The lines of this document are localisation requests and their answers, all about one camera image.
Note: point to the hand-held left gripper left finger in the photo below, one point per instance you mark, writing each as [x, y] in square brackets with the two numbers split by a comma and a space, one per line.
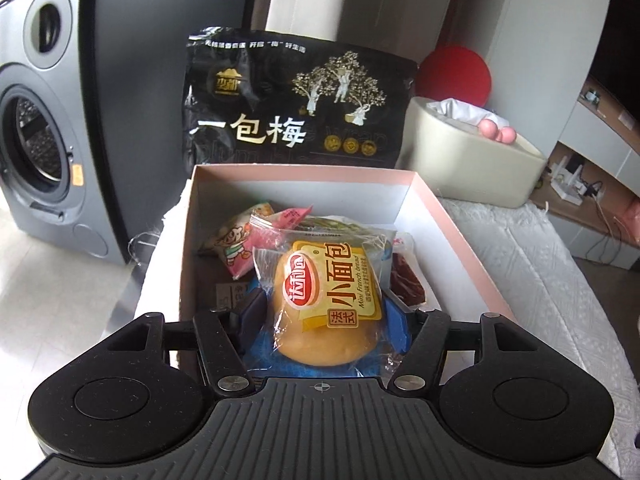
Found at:
[252, 315]

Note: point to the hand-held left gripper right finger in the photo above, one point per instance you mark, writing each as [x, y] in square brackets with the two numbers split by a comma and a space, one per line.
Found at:
[397, 322]

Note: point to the blue snack packet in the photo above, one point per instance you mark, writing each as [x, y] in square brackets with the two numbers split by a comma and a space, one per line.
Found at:
[265, 355]

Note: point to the square red-brown snack packet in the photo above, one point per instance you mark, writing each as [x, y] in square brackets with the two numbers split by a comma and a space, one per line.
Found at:
[407, 280]

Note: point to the bread packet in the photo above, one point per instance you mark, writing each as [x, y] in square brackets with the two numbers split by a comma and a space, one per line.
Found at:
[320, 320]

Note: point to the yellow snack packet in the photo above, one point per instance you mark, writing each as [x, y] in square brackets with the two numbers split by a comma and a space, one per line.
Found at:
[235, 245]

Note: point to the pink cardboard box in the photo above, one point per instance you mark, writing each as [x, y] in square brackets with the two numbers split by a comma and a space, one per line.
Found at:
[465, 250]

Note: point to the cream oval container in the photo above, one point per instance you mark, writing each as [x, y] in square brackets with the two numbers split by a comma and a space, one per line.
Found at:
[465, 170]

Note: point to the black snack bag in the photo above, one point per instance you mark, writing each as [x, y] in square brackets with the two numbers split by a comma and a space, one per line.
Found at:
[280, 110]

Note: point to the pink ball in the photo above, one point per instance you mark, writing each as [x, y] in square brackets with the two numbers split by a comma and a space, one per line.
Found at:
[488, 129]
[509, 136]

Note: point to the white router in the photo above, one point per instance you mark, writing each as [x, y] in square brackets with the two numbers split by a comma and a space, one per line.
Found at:
[570, 195]

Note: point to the white tissue paper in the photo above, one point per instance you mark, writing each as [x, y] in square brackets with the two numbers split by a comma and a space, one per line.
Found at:
[455, 110]

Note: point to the pink bag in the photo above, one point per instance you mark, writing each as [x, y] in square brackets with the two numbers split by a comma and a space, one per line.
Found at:
[627, 222]

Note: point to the red round disc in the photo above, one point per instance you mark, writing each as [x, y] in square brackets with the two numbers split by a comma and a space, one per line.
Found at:
[455, 75]

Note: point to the white shelf cabinet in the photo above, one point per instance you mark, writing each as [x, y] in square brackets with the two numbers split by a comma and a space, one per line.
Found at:
[580, 130]

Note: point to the dark grey cabinet panel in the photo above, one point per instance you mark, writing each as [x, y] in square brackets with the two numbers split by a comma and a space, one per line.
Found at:
[150, 60]

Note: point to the grey washing machine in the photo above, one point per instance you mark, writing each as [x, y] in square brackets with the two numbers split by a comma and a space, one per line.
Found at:
[65, 110]

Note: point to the small shelf ornament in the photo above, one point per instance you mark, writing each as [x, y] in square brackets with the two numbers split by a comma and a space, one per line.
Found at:
[590, 96]

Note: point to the black television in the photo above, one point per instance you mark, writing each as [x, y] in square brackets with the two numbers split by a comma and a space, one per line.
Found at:
[620, 35]

